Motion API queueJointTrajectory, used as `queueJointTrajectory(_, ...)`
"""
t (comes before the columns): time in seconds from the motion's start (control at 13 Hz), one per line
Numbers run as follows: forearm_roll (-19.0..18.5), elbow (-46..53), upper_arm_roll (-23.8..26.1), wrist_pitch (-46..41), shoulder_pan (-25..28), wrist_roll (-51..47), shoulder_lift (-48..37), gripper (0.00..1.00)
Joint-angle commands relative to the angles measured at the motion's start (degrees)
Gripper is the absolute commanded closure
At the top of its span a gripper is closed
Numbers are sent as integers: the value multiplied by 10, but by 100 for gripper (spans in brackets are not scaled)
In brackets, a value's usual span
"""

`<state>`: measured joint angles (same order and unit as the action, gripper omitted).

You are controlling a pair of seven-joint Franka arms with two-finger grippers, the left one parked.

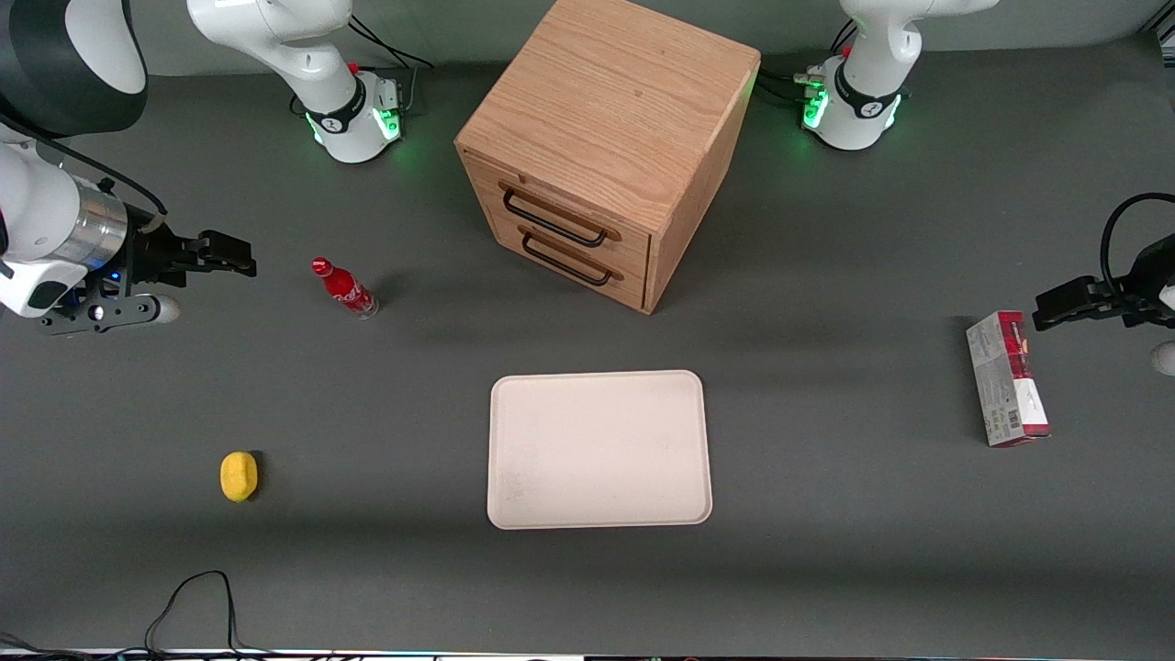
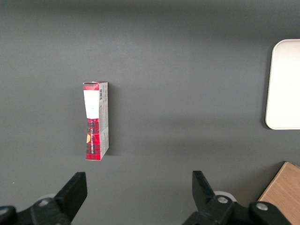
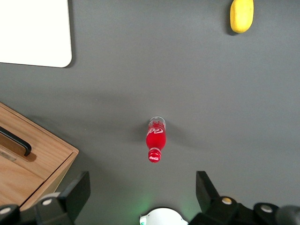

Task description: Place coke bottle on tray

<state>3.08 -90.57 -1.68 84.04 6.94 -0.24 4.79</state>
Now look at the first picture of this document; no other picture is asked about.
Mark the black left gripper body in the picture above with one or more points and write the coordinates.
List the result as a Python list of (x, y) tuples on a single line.
[(1149, 280)]

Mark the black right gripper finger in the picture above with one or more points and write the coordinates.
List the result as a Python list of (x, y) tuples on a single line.
[(229, 267), (228, 246)]

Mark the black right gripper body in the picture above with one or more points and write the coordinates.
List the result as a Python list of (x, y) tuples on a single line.
[(147, 250)]

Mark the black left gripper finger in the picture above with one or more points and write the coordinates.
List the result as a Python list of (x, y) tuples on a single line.
[(1091, 291), (1054, 310)]

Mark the red coke bottle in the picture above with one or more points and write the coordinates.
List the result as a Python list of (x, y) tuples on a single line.
[(347, 290)]

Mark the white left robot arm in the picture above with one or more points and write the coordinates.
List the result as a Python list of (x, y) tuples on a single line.
[(872, 73)]

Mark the cream plastic tray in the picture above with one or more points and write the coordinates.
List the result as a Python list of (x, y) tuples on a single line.
[(598, 450)]

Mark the grey and red carton box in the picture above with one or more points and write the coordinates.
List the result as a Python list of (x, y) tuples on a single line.
[(1005, 381)]

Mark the yellow lemon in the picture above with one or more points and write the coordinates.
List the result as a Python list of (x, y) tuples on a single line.
[(239, 476)]

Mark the wooden drawer cabinet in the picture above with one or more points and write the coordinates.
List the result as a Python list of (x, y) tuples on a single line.
[(606, 110)]

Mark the white left wrist camera knob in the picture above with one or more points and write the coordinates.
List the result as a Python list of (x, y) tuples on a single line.
[(1166, 358)]

